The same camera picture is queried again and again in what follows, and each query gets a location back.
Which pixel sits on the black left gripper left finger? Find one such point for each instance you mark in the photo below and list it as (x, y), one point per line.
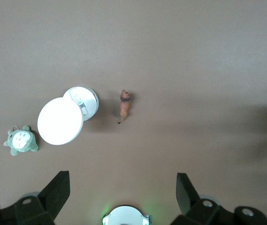
(55, 194)

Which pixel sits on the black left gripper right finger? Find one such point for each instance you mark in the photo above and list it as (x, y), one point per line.
(185, 194)

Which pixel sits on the brown toy dog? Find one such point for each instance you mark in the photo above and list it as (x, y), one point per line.
(124, 107)

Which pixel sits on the white round desk lamp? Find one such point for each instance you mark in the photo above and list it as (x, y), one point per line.
(59, 120)

